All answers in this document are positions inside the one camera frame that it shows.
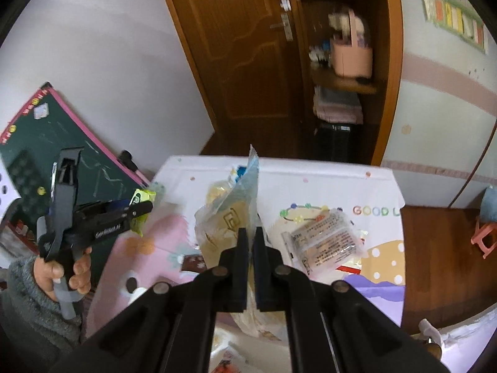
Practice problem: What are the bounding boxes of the cartoon printed tablecloth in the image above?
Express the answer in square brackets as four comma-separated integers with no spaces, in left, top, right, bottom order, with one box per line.
[85,154,407,373]

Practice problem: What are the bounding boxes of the brown wooden door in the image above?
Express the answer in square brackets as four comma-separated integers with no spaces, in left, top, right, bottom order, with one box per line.
[155,0,308,157]

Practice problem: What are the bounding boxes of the blue cushion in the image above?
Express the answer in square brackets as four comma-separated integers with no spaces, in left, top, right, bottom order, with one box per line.
[481,186,497,223]

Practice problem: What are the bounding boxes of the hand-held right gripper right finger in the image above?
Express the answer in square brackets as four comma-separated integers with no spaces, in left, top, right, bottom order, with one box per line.
[254,228,452,373]

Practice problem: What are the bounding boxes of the black board eraser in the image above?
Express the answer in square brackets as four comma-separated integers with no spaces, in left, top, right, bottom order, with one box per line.
[118,150,137,172]

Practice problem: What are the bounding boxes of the clear cake packet blue edge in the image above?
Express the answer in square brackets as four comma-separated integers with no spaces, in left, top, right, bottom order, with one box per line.
[193,145,289,343]

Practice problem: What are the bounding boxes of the pink plastic stool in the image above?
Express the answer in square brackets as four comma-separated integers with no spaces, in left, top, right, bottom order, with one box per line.
[471,219,497,259]

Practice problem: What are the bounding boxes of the folded pink and grey towels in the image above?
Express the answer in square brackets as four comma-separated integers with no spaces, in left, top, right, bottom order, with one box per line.
[312,85,364,126]

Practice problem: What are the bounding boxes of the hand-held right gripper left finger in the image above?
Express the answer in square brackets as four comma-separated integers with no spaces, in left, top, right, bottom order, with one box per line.
[50,228,249,373]

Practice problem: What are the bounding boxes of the white spotted board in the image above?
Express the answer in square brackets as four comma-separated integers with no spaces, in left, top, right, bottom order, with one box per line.
[0,166,23,211]

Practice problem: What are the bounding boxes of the clear packet with white label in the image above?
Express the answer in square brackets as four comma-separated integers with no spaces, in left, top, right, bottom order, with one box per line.
[280,207,370,279]

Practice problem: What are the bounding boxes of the wall poster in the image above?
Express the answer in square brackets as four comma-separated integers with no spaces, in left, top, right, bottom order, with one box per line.
[415,0,490,54]

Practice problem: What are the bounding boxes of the wooden shelf cabinet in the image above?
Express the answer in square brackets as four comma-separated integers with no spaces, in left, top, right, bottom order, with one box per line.
[287,0,405,166]

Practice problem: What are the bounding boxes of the person's left forearm grey sleeve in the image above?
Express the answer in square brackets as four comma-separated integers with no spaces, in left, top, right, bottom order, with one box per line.
[0,256,85,373]

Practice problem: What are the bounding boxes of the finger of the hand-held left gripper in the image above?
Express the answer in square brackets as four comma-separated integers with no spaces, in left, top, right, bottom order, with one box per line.
[78,199,130,215]
[75,200,154,226]

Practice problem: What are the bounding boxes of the black box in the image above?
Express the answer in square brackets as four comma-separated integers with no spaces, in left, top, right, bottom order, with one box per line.
[316,122,360,162]

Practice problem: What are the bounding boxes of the yellow-green snack packet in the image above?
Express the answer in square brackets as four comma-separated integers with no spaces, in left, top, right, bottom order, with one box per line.
[130,188,157,236]

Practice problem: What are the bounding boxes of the person's left hand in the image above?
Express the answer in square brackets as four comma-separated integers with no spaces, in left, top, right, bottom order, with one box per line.
[33,246,93,302]

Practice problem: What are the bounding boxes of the dark wooden table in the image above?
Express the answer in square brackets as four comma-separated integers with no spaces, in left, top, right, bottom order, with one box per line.
[400,205,497,335]

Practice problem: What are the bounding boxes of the pink-framed green chalkboard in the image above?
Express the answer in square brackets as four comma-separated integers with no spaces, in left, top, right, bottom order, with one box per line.
[0,81,152,265]

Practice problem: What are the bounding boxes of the metal door handle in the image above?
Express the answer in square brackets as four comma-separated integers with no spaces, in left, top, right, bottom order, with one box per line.
[269,12,294,40]

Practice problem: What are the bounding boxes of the small brown snack packet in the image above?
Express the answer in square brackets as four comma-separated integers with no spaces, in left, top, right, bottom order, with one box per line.
[180,254,207,273]

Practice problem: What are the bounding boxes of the black cable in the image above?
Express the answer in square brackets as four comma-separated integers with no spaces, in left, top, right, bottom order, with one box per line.
[448,116,497,209]

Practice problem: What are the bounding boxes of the pink basket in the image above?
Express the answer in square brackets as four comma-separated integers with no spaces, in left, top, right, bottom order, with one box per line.
[329,8,375,79]

